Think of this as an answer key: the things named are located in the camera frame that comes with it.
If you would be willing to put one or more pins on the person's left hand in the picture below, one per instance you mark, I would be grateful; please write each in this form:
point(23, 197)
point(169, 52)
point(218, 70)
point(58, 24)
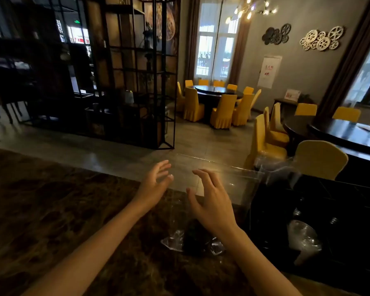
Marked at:
point(151, 191)

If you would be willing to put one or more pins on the person's right hand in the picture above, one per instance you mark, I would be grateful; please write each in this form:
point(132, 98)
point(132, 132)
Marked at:
point(215, 209)

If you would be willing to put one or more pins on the stack of black lids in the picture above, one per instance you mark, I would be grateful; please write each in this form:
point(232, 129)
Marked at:
point(195, 240)

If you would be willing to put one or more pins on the clear plastic bag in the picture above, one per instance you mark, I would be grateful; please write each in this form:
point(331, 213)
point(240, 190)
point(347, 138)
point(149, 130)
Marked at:
point(172, 240)

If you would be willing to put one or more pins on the stack of clear dome lids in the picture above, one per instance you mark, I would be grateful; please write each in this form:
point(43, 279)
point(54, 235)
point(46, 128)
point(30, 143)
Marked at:
point(302, 240)

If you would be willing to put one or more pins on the black compartment organizer tray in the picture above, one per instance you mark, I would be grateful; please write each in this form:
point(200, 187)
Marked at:
point(342, 212)

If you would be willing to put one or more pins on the person's left forearm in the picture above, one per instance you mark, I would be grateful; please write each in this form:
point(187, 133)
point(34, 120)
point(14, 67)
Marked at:
point(89, 258)

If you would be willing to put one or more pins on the person's right forearm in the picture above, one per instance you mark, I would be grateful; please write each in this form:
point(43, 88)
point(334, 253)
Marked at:
point(259, 268)

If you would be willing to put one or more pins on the clear plastic sleeve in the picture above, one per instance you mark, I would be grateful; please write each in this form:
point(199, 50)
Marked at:
point(274, 169)

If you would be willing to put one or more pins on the black metal shelf divider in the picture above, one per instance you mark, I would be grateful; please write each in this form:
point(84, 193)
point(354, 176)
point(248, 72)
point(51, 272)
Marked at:
point(117, 126)

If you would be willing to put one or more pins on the stack of clear cups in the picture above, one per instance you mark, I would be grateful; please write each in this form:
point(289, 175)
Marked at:
point(333, 220)
point(297, 212)

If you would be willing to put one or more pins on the white jar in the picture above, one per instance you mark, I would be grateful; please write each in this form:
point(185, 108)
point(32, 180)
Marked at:
point(129, 97)

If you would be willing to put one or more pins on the group of yellow covered chairs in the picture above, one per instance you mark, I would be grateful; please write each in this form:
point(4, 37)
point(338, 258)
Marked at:
point(320, 160)
point(223, 110)

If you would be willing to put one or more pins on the dark round dining table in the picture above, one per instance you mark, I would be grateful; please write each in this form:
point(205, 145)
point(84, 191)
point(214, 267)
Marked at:
point(293, 126)
point(209, 104)

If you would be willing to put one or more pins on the dark round turntable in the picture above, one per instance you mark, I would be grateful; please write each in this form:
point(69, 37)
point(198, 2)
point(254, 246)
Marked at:
point(212, 89)
point(342, 132)

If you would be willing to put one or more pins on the dark side table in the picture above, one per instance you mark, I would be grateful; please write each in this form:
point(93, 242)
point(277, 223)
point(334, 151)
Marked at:
point(283, 103)

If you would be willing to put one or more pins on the white and red sign card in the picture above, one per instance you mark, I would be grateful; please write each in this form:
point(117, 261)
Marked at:
point(292, 95)

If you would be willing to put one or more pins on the small potted plant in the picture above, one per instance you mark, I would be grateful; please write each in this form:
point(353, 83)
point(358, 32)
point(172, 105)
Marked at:
point(305, 99)

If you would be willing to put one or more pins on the tall bright window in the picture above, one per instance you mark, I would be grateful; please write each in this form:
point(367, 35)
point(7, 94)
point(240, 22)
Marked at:
point(205, 52)

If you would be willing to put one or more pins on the brown curtain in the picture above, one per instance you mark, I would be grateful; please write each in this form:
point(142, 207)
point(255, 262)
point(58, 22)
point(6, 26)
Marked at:
point(191, 43)
point(239, 58)
point(348, 58)

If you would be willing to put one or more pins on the round woven plate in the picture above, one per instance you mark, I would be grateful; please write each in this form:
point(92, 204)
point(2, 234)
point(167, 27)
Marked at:
point(169, 24)

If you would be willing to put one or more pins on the white paper sheet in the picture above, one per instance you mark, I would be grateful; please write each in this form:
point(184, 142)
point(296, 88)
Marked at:
point(367, 128)

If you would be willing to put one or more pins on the lit glass doorway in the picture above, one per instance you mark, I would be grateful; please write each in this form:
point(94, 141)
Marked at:
point(77, 35)

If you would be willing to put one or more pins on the bulb chandelier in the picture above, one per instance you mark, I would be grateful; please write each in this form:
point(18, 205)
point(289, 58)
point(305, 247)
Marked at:
point(249, 9)

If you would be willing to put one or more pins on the white wall poster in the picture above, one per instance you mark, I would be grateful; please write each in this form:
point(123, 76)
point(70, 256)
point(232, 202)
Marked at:
point(269, 72)

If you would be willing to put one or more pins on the dark gear wall decoration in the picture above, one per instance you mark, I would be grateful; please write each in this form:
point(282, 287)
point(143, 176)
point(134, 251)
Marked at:
point(276, 35)

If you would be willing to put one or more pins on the light gear wall decoration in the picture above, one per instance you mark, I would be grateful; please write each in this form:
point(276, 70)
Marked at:
point(323, 43)

